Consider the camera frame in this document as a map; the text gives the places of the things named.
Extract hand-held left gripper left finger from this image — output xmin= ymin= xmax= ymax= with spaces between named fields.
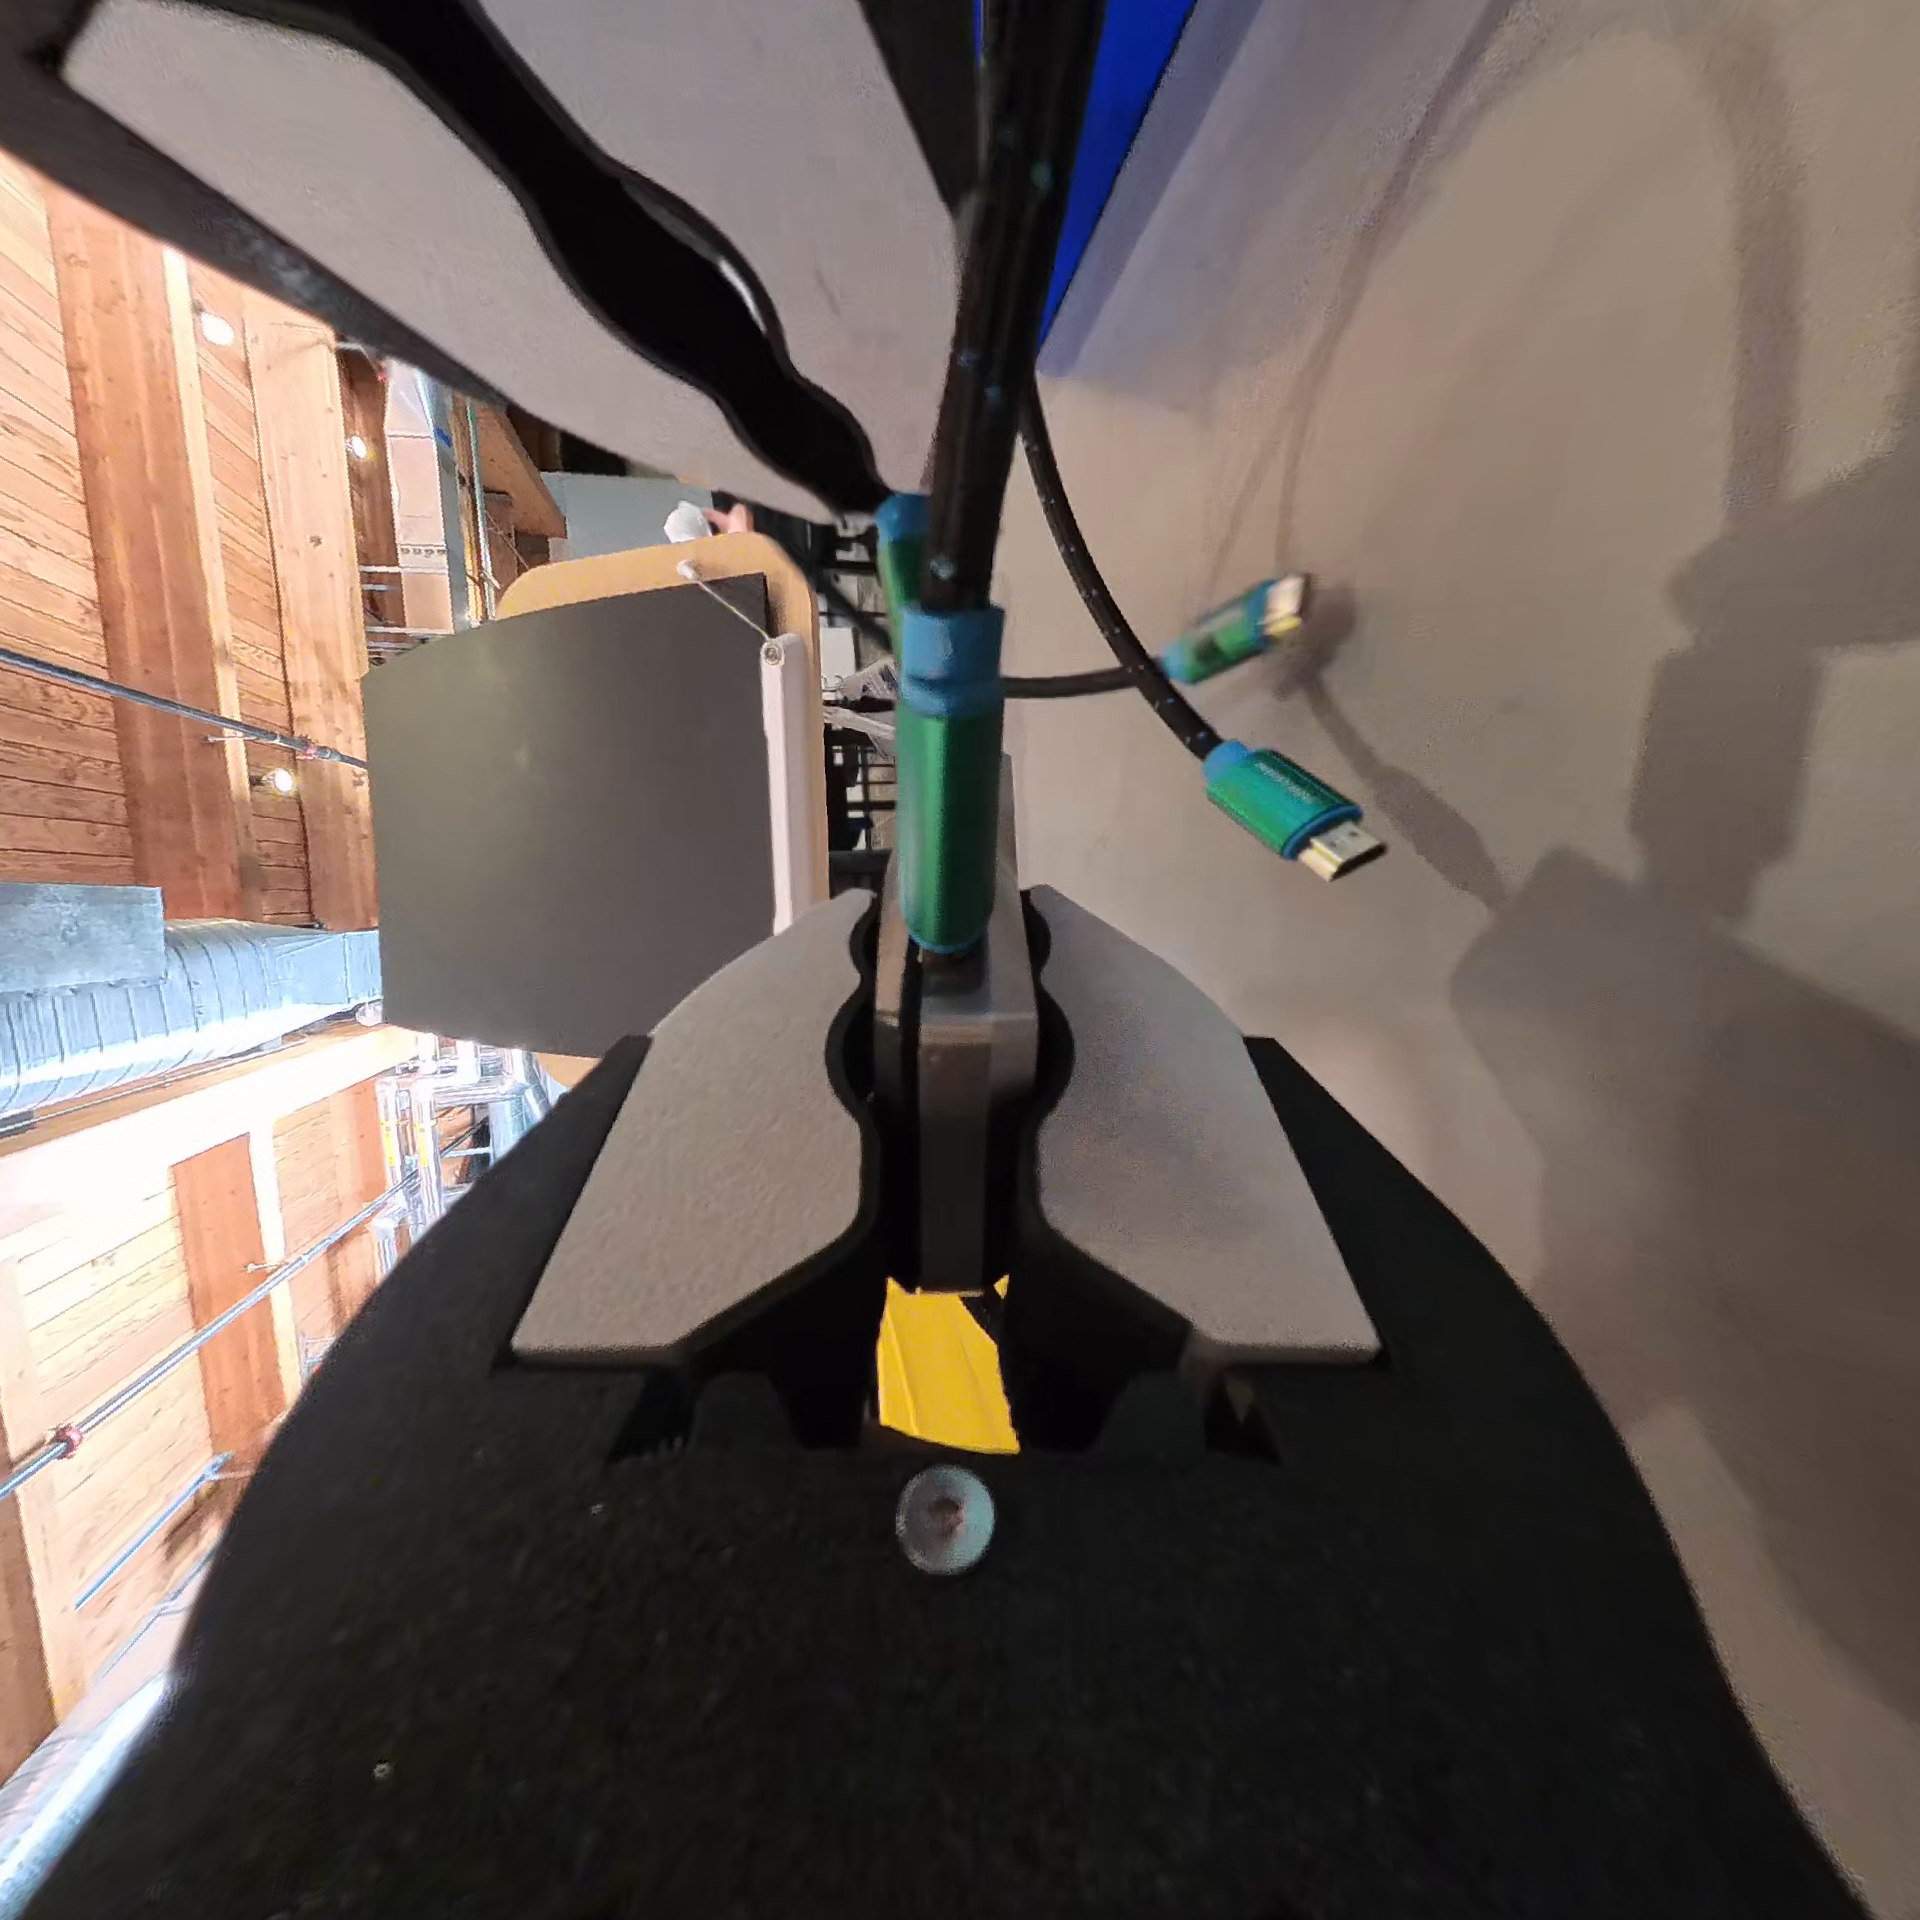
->
xmin=509 ymin=884 xmax=890 ymax=1450

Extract silver ventilation duct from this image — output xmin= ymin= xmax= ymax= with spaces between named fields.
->
xmin=0 ymin=881 xmax=387 ymax=1124

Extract yellow storage bin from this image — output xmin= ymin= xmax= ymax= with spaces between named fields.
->
xmin=873 ymin=1274 xmax=1021 ymax=1454

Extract black video switch box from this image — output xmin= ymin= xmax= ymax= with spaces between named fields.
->
xmin=873 ymin=750 xmax=1039 ymax=1296

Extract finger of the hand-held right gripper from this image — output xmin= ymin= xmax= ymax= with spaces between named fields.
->
xmin=476 ymin=0 xmax=980 ymax=497
xmin=0 ymin=0 xmax=893 ymax=527

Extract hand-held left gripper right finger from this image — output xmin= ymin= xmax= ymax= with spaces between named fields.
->
xmin=1015 ymin=881 xmax=1381 ymax=1450

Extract blue storage bin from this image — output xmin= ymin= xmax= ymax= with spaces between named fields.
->
xmin=973 ymin=0 xmax=1202 ymax=380

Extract black braided cable green plugs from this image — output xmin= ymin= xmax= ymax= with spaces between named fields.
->
xmin=1019 ymin=374 xmax=1389 ymax=888
xmin=891 ymin=0 xmax=1112 ymax=961

